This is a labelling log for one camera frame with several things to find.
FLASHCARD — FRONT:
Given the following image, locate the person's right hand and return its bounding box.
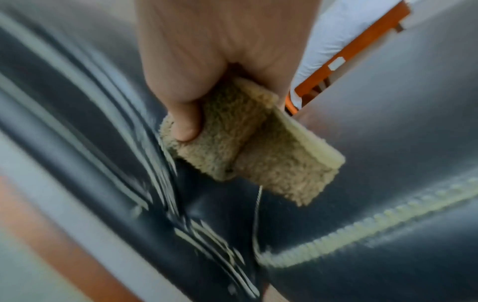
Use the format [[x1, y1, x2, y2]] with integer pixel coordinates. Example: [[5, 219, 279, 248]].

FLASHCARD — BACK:
[[134, 0, 322, 142]]

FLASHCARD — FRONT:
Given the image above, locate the green cleaning cloth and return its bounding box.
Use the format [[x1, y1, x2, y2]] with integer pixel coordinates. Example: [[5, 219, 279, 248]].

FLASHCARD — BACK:
[[159, 77, 347, 207]]

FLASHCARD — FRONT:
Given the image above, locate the black leather chair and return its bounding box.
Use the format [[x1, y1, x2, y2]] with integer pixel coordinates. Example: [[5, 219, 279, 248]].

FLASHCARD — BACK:
[[0, 0, 478, 302]]

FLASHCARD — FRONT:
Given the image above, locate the white pillow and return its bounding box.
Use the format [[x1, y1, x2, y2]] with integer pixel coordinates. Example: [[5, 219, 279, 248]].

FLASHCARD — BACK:
[[289, 0, 404, 91]]

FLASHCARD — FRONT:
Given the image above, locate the wooden luggage rack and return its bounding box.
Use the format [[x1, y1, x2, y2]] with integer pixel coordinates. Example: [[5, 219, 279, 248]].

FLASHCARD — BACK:
[[283, 0, 414, 116]]

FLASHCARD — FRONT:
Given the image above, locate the red wooden door frame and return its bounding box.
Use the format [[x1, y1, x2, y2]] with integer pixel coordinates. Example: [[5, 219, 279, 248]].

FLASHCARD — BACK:
[[0, 171, 143, 302]]

